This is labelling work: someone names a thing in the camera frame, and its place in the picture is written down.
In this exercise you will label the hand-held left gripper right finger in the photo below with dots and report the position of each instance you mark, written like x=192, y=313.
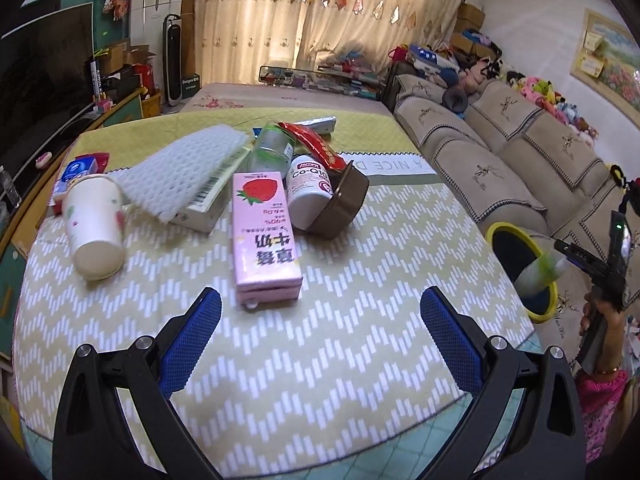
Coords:
x=450, y=340

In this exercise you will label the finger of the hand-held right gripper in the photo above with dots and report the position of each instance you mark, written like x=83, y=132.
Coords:
x=575, y=254

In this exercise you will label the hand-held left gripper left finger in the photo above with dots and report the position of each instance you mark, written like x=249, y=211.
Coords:
x=192, y=340

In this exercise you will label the clear green label bottle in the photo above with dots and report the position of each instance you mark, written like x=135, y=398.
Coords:
x=539, y=274

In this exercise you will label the yellow rim trash bin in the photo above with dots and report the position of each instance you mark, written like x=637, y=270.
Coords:
x=505, y=240

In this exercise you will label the pink strawberry milk carton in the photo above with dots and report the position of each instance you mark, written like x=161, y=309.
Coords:
x=265, y=240

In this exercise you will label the white paper cup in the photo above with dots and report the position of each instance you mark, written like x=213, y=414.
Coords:
x=95, y=230

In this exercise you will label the white foam net sleeve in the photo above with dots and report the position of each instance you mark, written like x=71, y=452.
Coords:
x=170, y=170

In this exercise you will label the clear plastic bottle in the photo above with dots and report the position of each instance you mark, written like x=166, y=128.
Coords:
x=270, y=152

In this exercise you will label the person's right hand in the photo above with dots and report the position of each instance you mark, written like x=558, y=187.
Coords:
x=611, y=340

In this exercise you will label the black yellow plush toy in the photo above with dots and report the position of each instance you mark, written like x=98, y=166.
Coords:
x=617, y=175

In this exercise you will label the chevron pattern tablecloth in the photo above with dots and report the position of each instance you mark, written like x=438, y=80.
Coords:
x=350, y=310

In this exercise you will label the beige sofa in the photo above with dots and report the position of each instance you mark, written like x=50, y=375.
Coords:
x=500, y=160

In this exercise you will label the white barcode box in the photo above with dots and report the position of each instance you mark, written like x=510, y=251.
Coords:
x=215, y=195

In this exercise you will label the pile of plush toys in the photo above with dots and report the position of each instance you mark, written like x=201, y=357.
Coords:
x=550, y=97

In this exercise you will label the brown plastic box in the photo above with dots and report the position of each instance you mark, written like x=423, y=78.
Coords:
x=345, y=200

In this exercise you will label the white supplement bottle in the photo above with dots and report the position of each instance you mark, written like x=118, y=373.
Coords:
x=307, y=190

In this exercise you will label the grey round cushion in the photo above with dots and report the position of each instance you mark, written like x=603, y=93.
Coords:
x=455, y=98

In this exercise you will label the small red packet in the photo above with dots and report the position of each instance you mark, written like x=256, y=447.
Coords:
x=102, y=160

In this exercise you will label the blue tissue packet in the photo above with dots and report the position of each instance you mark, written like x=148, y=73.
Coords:
x=75, y=172

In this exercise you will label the pink plush doll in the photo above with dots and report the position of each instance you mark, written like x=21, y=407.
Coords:
x=472, y=72

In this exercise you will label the blue ball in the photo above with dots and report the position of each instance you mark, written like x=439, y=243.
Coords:
x=448, y=76

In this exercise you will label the red snack packet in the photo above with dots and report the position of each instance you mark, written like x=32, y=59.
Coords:
x=320, y=145

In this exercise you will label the silver tube box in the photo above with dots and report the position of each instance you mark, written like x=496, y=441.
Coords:
x=320, y=122

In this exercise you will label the stack of cardboard boxes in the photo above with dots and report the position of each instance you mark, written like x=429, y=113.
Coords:
x=467, y=25

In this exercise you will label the floral carpet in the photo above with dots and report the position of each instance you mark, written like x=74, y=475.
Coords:
x=280, y=97

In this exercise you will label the tower fan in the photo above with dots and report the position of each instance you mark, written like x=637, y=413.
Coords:
x=172, y=60

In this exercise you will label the glass coffee table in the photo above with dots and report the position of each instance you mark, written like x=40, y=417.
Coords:
x=325, y=80

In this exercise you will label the black television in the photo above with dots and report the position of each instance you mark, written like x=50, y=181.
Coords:
x=40, y=75

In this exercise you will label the beige patterned curtain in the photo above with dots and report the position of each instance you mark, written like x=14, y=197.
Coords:
x=310, y=25

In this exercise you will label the framed flower wall picture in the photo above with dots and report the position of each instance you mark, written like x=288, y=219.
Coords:
x=612, y=55

